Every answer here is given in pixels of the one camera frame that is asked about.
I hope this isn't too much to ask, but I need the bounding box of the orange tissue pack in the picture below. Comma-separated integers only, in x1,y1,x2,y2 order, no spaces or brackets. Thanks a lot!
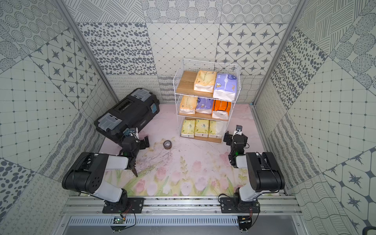
211,100,232,120

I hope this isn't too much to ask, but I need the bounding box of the white wire wooden shelf rack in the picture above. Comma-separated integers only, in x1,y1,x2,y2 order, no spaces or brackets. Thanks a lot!
173,59,241,144

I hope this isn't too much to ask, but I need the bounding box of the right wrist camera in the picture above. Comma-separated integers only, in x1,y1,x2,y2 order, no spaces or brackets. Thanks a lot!
234,125,243,136

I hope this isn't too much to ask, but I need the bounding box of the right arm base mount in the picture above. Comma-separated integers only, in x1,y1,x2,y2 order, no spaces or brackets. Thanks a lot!
218,196,260,214

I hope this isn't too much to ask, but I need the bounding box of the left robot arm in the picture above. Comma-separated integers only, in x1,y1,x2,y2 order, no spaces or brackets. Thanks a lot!
62,136,150,204

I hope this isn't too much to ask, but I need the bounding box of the green circuit board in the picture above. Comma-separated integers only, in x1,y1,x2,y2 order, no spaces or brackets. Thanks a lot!
113,217,125,224

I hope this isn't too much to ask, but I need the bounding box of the purple tissue pack top shelf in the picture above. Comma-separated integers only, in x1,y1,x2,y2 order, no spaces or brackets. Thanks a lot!
213,73,238,101

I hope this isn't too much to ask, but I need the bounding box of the green tissue pack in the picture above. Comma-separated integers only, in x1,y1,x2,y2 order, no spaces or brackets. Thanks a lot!
209,120,227,139
194,119,210,138
181,119,196,138

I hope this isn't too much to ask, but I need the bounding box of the brown tape roll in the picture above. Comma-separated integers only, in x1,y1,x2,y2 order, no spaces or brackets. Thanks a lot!
163,140,172,150

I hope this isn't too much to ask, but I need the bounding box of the green tissue pack right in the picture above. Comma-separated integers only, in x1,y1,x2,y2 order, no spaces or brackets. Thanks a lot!
209,120,227,139

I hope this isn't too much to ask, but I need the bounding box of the black plastic toolbox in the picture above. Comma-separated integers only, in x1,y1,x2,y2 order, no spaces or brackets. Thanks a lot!
94,88,160,145

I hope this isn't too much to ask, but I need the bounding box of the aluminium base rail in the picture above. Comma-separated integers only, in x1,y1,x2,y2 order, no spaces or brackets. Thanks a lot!
61,195,303,216

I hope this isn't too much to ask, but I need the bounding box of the yellow tissue pack shelf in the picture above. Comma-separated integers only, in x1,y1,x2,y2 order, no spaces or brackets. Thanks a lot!
179,96,198,115
193,70,217,93

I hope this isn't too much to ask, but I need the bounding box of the green tissue pack left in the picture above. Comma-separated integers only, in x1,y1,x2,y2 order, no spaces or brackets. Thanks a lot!
181,119,196,138

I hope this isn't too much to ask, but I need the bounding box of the yellow tissue pack top shelf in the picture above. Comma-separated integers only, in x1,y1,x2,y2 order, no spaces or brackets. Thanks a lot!
193,70,217,93

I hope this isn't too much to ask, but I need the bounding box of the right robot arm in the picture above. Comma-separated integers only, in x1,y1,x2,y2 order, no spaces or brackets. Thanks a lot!
224,130,286,203

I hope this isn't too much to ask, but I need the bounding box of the purple tissue pack shelf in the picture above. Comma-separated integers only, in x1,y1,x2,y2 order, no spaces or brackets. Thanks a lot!
213,73,238,101
195,98,213,114

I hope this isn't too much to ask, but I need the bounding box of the green tissue pack middle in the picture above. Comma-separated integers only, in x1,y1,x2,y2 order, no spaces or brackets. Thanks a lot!
194,119,210,138

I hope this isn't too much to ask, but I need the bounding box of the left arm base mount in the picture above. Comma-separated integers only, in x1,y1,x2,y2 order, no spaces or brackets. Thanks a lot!
102,197,145,214

